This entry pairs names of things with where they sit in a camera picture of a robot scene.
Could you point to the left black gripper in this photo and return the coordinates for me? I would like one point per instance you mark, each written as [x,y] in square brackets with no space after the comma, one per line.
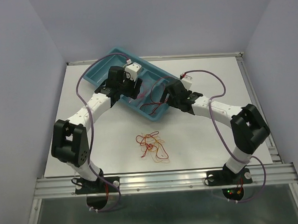
[134,92]

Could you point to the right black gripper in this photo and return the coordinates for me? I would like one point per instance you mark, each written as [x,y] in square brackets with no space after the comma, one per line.
[164,95]

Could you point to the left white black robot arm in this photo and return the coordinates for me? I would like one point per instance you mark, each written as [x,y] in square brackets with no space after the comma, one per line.
[71,143]

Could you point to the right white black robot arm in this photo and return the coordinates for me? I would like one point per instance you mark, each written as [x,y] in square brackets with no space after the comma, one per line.
[248,126]

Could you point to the teal plastic compartment tray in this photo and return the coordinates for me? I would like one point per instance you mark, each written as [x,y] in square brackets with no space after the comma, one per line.
[154,80]

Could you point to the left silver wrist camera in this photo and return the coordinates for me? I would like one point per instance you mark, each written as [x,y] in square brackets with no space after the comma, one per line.
[132,71]

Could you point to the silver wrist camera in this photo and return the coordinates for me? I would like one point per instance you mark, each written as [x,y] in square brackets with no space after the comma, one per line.
[132,71]
[186,80]

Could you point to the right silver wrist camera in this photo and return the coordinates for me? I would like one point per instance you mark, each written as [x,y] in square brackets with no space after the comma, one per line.
[186,80]

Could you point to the aluminium table edge frame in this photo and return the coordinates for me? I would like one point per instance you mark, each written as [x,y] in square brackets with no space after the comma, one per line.
[191,142]

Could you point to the aluminium front mounting rail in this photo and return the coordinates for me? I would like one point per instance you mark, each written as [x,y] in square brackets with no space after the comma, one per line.
[163,181]

